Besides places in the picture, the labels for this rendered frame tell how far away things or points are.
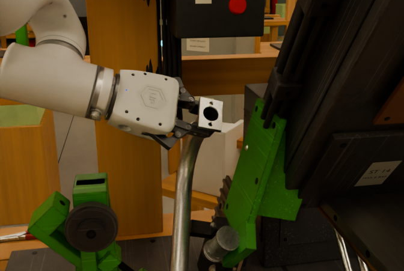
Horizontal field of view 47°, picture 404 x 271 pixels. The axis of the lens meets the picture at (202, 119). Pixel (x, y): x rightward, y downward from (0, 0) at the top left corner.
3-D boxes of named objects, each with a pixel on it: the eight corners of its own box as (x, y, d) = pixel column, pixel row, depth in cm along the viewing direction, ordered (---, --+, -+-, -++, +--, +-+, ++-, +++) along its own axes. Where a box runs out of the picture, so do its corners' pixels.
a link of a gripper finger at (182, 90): (179, 100, 76) (217, 110, 78) (181, 83, 77) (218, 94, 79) (173, 109, 78) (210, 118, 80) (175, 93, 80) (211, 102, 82)
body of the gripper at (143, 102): (103, 113, 67) (177, 130, 71) (115, 55, 72) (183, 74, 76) (94, 133, 74) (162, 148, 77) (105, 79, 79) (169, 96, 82)
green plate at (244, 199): (288, 254, 73) (331, 129, 68) (239, 246, 71) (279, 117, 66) (265, 217, 84) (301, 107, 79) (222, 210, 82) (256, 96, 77)
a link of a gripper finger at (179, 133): (175, 134, 73) (215, 143, 75) (177, 116, 74) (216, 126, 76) (169, 142, 75) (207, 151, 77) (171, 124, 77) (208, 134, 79)
